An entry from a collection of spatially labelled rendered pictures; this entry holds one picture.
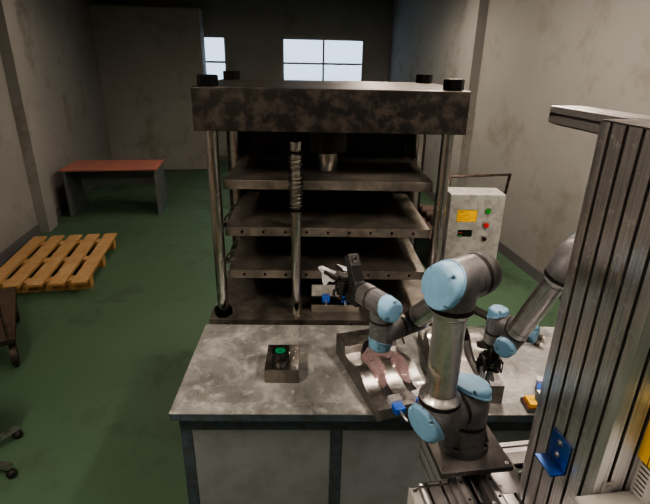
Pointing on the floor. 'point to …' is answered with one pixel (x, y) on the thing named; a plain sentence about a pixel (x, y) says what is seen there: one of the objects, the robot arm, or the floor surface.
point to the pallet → (55, 263)
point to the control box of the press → (472, 221)
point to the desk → (114, 170)
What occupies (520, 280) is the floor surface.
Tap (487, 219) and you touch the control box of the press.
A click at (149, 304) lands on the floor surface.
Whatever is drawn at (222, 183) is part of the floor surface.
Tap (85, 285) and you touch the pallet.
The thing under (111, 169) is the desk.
